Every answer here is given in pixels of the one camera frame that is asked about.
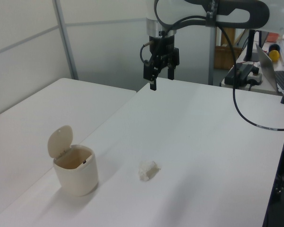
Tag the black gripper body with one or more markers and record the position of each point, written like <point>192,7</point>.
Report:
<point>162,47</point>

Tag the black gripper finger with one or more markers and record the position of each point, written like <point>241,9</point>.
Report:
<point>171,72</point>
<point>149,71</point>

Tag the white paper trash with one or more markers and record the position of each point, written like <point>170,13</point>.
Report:
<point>148,171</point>

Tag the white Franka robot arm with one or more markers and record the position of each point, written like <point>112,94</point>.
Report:
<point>272,14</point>

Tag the small white lidded bin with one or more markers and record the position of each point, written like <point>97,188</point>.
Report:
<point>78,175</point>

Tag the brown wooden crate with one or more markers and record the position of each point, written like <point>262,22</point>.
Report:
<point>223,58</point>

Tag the black control box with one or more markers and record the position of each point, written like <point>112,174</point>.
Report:
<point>239,72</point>

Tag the black monitor stand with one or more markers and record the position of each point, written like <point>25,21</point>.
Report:
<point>251,47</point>

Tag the grey emergency stop button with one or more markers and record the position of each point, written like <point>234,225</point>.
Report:
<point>255,76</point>

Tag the grey open laptop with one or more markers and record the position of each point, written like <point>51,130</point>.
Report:
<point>267,66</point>

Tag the yellow round object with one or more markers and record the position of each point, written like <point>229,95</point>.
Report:
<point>274,55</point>

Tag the grey partition post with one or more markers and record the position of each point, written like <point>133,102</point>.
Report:
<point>66,42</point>

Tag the black upright camera pole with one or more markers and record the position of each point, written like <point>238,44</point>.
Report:
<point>282,165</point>

